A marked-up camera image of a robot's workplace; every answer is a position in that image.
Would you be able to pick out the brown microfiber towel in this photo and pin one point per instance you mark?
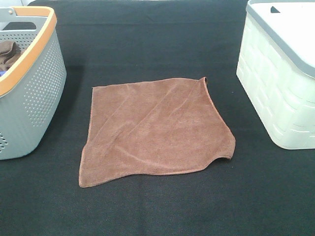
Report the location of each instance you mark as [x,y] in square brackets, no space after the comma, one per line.
[164,127]

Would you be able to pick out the brown towel in basket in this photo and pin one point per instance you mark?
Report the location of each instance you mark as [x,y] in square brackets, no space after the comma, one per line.
[9,53]

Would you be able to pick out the white woven-pattern storage basket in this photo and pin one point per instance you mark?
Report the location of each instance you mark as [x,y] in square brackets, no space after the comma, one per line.
[276,68]

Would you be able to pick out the grey perforated laundry basket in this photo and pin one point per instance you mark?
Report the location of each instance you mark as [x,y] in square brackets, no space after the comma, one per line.
[31,88]

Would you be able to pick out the black table cloth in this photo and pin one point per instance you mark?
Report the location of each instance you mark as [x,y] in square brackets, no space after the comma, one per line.
[263,190]

